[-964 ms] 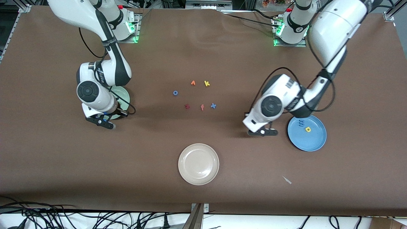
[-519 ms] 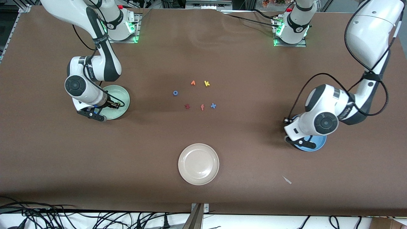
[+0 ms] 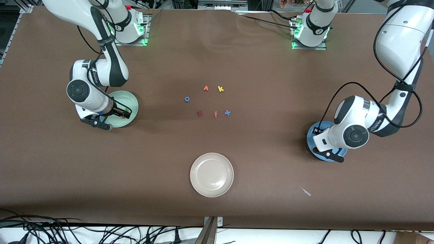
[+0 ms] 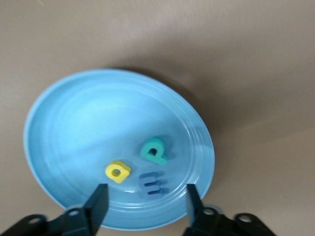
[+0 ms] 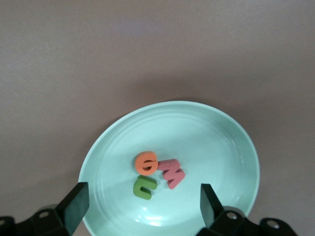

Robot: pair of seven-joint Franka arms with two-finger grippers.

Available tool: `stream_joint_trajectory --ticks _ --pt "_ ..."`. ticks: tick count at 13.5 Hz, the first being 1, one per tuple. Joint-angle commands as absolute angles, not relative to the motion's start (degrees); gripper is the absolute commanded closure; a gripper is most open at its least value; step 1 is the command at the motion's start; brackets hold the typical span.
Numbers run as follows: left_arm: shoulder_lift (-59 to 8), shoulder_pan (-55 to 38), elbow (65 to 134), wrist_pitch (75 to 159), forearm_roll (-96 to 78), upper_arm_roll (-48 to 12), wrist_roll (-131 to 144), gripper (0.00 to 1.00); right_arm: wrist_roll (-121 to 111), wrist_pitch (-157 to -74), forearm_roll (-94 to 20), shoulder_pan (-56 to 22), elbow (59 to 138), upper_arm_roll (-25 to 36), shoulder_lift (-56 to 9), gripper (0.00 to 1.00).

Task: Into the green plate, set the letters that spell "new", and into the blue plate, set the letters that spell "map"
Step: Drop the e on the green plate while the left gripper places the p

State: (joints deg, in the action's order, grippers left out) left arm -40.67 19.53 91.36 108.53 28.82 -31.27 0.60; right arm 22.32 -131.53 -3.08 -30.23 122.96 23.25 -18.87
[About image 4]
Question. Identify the teal foam letter p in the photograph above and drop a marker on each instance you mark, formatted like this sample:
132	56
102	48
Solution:
161	158

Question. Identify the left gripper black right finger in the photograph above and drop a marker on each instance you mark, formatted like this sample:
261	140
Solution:
197	216

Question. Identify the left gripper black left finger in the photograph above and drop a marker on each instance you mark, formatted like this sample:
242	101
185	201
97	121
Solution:
96	211

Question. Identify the blue foam letter m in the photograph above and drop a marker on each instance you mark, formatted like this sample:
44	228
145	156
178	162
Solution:
145	187

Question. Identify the yellow foam letter d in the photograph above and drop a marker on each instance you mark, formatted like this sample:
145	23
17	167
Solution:
124	170

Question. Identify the blue plate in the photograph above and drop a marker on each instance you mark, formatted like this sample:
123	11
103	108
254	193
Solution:
81	127

